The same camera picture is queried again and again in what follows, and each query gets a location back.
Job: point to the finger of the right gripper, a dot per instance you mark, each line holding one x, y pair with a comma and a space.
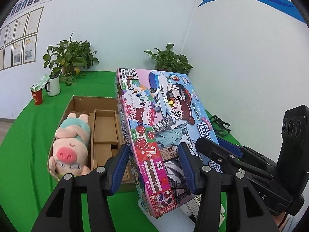
229, 163
249, 156

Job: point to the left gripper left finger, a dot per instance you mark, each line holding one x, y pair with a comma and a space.
63, 209

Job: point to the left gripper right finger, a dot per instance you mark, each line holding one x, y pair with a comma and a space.
245, 209

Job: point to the pink pig plush toy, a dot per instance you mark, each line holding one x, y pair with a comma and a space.
70, 148

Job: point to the blue board game box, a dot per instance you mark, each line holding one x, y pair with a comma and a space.
159, 110

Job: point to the large cardboard box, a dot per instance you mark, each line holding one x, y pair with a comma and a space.
85, 104

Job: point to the green white medicine box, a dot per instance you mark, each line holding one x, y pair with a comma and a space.
191, 208

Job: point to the white device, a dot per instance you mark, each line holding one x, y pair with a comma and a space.
173, 221

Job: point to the green tablecloth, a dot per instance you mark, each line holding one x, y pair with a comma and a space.
25, 181

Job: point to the right potted green plant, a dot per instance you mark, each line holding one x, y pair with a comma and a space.
168, 60

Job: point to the potted green plant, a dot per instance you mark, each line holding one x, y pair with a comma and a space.
168, 60
69, 58

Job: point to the red paper cup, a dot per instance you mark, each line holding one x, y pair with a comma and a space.
36, 89

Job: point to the white enamel mug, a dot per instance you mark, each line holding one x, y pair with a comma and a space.
52, 86

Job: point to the left potted green plant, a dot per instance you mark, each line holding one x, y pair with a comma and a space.
69, 58

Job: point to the framed certificate lower right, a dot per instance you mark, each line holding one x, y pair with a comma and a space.
29, 51

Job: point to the framed certificate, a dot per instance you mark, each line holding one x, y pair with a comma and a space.
33, 21
29, 51

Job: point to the framed certificate upper right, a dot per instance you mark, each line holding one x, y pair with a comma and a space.
33, 21

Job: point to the black plastic bracket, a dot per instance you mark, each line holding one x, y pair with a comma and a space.
220, 127

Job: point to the black right camera box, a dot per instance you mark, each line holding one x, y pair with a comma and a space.
293, 159

